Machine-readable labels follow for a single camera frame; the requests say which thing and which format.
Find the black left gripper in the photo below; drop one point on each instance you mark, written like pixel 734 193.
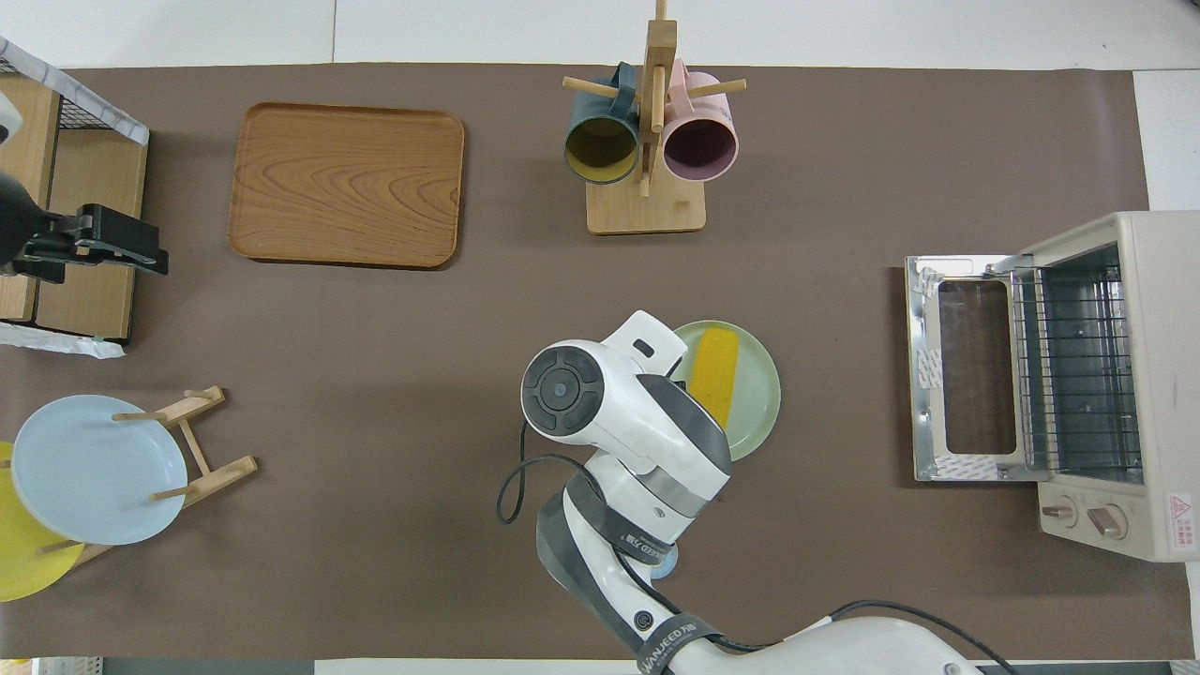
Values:
pixel 117 227

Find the yellow corn cob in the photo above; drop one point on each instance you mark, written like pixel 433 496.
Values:
pixel 717 375

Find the pale green plate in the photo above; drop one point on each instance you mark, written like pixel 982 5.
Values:
pixel 757 394

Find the glass oven door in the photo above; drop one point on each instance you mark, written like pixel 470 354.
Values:
pixel 923 375

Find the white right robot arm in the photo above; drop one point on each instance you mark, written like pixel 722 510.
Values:
pixel 619 412

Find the oven control knob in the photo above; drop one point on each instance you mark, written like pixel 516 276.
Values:
pixel 1059 512
pixel 1107 521

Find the cream toaster oven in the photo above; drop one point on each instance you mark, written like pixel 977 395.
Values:
pixel 1167 394

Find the wooden two-tier shelf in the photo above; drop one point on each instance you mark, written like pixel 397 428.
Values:
pixel 94 309

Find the light blue plate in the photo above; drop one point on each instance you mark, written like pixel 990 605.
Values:
pixel 94 469

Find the wooden serving tray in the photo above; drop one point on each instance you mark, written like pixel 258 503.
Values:
pixel 347 183

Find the wooden plate rack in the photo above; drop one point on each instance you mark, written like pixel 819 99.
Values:
pixel 220 473

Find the brown table mat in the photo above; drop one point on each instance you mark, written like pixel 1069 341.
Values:
pixel 375 422

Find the yellow plate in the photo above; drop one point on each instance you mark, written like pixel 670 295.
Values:
pixel 23 562

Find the dark teal mug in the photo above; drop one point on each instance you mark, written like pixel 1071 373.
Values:
pixel 600 150

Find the wooden mug tree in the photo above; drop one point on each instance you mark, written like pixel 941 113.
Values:
pixel 647 211

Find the pink mug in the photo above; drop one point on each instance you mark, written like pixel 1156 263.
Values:
pixel 700 145

